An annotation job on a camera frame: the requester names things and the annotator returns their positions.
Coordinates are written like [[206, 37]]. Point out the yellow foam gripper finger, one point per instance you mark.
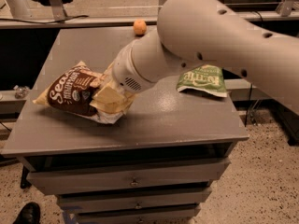
[[111, 101]]

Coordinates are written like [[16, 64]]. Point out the brown sea salt chip bag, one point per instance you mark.
[[73, 91]]

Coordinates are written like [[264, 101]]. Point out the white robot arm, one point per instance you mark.
[[191, 33]]

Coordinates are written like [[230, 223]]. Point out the green kettle chip bag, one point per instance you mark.
[[207, 78]]

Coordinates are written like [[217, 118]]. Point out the orange fruit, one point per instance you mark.
[[140, 27]]

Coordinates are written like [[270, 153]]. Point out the crumpled clear plastic wrapper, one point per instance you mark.
[[21, 91]]

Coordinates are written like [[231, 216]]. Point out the grey top drawer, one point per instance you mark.
[[128, 176]]

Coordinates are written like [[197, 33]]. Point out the grey drawer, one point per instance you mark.
[[128, 176], [140, 216], [134, 199]]

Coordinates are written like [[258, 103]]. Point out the grey middle drawer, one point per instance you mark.
[[134, 199]]

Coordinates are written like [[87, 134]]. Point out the grey side ledge right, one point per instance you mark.
[[241, 90]]

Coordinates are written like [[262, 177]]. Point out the black shoe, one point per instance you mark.
[[30, 214]]

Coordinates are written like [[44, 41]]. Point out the grey bottom drawer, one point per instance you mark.
[[140, 216]]

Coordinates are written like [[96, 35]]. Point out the grey metal rail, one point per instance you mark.
[[83, 21]]

